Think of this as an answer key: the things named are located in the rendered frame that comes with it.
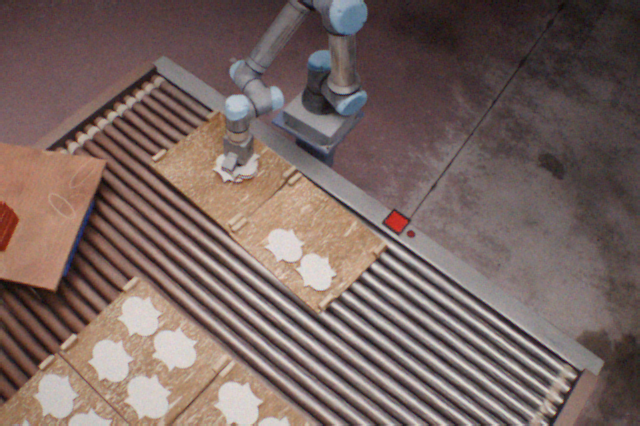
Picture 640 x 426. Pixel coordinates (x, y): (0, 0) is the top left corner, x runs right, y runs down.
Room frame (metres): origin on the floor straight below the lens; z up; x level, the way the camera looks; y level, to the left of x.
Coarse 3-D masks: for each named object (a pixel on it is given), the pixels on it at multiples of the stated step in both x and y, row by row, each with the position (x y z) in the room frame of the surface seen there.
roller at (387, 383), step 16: (80, 144) 1.31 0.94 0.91; (112, 160) 1.24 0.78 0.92; (128, 176) 1.18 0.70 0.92; (144, 192) 1.13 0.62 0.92; (160, 208) 1.08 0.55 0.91; (176, 224) 1.03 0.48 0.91; (192, 224) 1.03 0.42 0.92; (208, 240) 0.98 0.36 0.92; (224, 256) 0.93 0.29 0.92; (240, 272) 0.88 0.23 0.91; (256, 288) 0.84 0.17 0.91; (272, 288) 0.84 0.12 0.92; (288, 304) 0.79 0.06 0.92; (304, 320) 0.74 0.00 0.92; (320, 336) 0.70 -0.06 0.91; (336, 336) 0.71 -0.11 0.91; (336, 352) 0.66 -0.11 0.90; (352, 352) 0.66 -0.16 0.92; (368, 368) 0.62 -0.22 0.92; (384, 384) 0.57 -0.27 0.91; (400, 384) 0.58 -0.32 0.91; (400, 400) 0.53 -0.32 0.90; (416, 400) 0.53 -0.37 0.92; (432, 416) 0.49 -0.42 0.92
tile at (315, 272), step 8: (304, 256) 0.96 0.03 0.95; (312, 256) 0.96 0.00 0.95; (304, 264) 0.93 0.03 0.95; (312, 264) 0.93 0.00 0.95; (320, 264) 0.93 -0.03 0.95; (328, 264) 0.94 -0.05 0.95; (304, 272) 0.90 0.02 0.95; (312, 272) 0.90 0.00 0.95; (320, 272) 0.91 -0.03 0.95; (328, 272) 0.91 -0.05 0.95; (304, 280) 0.87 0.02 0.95; (312, 280) 0.87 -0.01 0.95; (320, 280) 0.88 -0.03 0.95; (328, 280) 0.88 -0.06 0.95; (312, 288) 0.85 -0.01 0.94; (320, 288) 0.85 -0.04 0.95
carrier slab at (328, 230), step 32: (288, 192) 1.20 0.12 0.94; (320, 192) 1.22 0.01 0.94; (256, 224) 1.06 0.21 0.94; (288, 224) 1.07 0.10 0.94; (320, 224) 1.09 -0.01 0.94; (352, 224) 1.11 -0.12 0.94; (256, 256) 0.94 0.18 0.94; (320, 256) 0.97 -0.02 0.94; (352, 256) 0.99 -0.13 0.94; (288, 288) 0.84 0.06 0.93
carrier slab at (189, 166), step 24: (216, 120) 1.48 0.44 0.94; (192, 144) 1.35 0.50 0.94; (216, 144) 1.37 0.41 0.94; (168, 168) 1.23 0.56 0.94; (192, 168) 1.25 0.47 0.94; (264, 168) 1.29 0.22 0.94; (288, 168) 1.31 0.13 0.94; (192, 192) 1.15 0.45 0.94; (216, 192) 1.16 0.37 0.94; (240, 192) 1.17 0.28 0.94; (264, 192) 1.19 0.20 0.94; (216, 216) 1.06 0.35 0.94
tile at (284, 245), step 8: (272, 232) 1.03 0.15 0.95; (280, 232) 1.03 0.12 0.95; (288, 232) 1.04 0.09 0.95; (272, 240) 1.00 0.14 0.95; (280, 240) 1.00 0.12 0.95; (288, 240) 1.01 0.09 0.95; (296, 240) 1.01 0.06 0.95; (272, 248) 0.97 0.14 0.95; (280, 248) 0.97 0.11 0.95; (288, 248) 0.98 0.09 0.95; (296, 248) 0.98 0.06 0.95; (280, 256) 0.94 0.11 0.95; (288, 256) 0.95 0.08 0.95; (296, 256) 0.95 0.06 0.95
